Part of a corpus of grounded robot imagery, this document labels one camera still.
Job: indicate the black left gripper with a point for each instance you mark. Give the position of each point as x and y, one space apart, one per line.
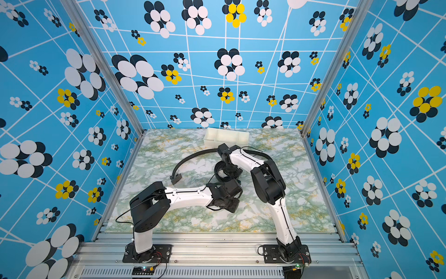
234 208

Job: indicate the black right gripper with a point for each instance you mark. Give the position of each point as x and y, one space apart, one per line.
236 175

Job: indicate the black leather belt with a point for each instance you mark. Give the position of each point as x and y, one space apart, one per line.
188 160
218 173

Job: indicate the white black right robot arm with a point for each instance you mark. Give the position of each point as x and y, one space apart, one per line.
270 188

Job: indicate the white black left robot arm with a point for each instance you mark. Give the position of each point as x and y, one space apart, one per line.
149 207

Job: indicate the white plastic storage tray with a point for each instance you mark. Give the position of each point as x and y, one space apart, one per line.
215 137

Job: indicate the right green circuit board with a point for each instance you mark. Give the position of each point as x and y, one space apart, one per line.
292 272

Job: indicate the green circuit board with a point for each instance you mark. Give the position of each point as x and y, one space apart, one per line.
292 272
143 271

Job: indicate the left green circuit board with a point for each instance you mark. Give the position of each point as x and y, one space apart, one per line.
143 271

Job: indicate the aluminium front frame rail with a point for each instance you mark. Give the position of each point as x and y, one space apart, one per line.
207 255

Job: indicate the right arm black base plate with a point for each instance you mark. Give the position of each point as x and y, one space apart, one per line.
271 254

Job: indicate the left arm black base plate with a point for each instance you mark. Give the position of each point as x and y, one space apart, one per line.
156 254

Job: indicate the left aluminium corner post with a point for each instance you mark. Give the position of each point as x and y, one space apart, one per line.
74 12

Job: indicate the aluminium corner post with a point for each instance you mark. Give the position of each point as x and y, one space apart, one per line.
74 12
360 13

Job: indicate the right aluminium corner post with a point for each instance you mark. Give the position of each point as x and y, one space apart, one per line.
360 13

